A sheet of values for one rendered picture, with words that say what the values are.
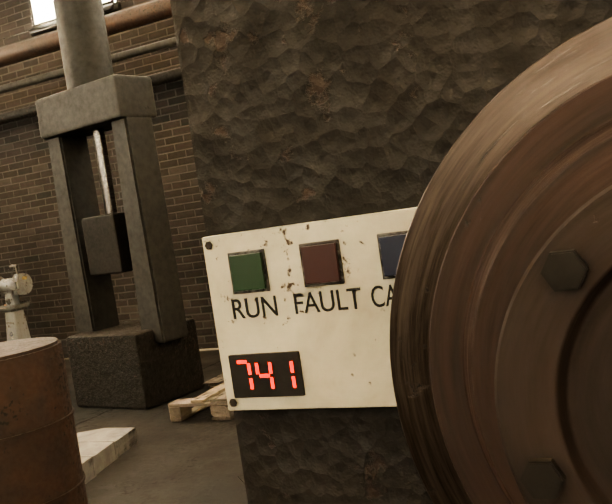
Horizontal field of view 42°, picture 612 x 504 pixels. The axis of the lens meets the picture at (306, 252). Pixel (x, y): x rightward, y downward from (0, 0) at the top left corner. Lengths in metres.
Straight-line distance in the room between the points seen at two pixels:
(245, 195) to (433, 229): 0.28
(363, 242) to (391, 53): 0.17
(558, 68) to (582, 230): 0.13
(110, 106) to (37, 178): 3.45
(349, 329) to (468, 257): 0.23
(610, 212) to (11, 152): 9.17
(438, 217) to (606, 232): 0.15
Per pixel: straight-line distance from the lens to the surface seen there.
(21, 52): 8.39
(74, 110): 6.23
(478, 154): 0.56
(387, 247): 0.72
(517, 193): 0.54
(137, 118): 5.97
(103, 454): 4.68
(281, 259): 0.77
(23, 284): 9.05
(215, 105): 0.82
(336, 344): 0.76
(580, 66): 0.55
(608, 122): 0.53
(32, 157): 9.29
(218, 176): 0.82
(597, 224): 0.46
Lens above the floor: 1.25
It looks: 3 degrees down
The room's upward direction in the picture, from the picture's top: 8 degrees counter-clockwise
